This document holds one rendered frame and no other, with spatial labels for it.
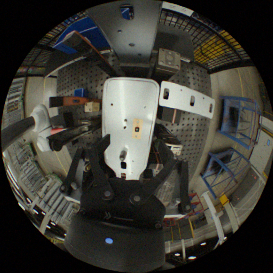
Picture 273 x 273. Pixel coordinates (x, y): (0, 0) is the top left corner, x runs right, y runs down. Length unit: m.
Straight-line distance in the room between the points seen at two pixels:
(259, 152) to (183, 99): 7.73
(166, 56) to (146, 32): 0.12
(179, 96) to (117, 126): 0.28
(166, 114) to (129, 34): 0.30
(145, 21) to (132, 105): 0.27
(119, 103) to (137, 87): 0.09
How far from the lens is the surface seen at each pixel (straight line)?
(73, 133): 0.29
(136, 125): 0.31
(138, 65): 0.35
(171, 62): 0.31
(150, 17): 0.20
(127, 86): 0.32
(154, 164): 0.43
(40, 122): 0.76
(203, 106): 0.42
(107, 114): 0.34
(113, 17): 0.21
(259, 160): 7.99
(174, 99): 0.34
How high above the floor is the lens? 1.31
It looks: 69 degrees down
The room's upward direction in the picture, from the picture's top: 173 degrees counter-clockwise
